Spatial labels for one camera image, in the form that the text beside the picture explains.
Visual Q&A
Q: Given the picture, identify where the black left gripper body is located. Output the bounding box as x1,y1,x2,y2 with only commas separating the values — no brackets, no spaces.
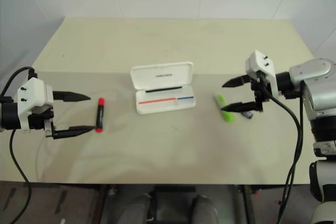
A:
27,106,58,140

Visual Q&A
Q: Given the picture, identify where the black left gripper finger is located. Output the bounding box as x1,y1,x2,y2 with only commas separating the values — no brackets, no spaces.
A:
53,125,95,140
52,90,92,103

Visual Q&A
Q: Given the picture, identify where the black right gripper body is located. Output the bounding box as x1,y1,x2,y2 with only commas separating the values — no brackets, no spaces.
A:
250,70,271,113

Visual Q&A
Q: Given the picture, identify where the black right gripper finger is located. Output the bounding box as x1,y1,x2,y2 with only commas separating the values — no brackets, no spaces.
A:
222,74,253,89
220,101,257,113

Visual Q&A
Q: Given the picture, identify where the white open pencil case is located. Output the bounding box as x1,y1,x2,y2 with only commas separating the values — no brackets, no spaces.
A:
130,61,197,115

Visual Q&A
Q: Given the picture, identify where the green highlighter pen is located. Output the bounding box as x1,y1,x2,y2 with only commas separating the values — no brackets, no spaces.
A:
214,92,235,123

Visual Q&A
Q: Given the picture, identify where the red and black marker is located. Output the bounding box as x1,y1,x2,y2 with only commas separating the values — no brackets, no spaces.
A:
95,98,106,134

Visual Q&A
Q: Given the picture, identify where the dark metal table leg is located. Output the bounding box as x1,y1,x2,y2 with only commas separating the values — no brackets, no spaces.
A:
237,184,254,224

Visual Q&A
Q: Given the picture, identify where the grey rounded shape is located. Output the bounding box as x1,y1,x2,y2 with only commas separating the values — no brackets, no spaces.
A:
191,194,219,224

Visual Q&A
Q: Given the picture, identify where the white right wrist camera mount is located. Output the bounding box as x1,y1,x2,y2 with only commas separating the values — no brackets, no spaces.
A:
245,49,279,97

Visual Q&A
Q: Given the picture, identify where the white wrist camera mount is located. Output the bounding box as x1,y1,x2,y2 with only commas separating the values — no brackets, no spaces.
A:
16,77,55,132
245,49,279,97

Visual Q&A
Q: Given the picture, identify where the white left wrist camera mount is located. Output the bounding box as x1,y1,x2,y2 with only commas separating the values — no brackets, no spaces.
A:
16,77,55,132

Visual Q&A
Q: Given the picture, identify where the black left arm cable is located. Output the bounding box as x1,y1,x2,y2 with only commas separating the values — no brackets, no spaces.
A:
0,66,36,224

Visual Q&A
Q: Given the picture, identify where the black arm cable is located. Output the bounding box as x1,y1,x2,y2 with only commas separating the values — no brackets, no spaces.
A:
0,66,36,224
258,76,303,224

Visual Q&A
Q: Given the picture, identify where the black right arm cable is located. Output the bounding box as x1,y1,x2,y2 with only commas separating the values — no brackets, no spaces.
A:
258,76,303,224

